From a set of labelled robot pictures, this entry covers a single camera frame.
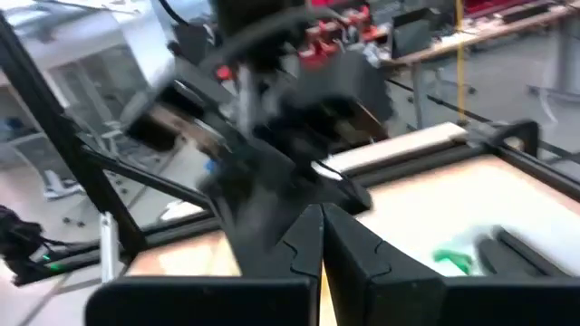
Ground wooden workbench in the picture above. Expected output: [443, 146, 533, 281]
[380, 0, 580, 69]

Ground white metal bracket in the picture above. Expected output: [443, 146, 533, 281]
[99, 212, 120, 282]

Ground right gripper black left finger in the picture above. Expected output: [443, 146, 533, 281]
[251, 203, 325, 326]

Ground red clamps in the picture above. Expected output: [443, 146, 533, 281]
[296, 4, 380, 72]

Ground black stapler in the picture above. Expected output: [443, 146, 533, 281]
[475, 225, 572, 278]

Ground black box on workbench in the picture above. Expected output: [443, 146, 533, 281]
[391, 8, 436, 60]

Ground dark green mini stapler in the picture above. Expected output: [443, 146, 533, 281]
[432, 247, 475, 276]

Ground yellow pole with black base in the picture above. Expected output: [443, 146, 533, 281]
[454, 0, 467, 126]

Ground grey table leg base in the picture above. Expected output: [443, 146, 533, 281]
[407, 62, 477, 132]
[525, 17, 580, 123]

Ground black cable bundle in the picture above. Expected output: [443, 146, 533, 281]
[0, 206, 105, 287]

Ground white cabinet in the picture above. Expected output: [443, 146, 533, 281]
[0, 0, 178, 137]

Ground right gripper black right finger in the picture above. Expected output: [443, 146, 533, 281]
[323, 203, 449, 326]

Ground black aluminium table frame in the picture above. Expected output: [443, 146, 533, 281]
[0, 13, 580, 273]

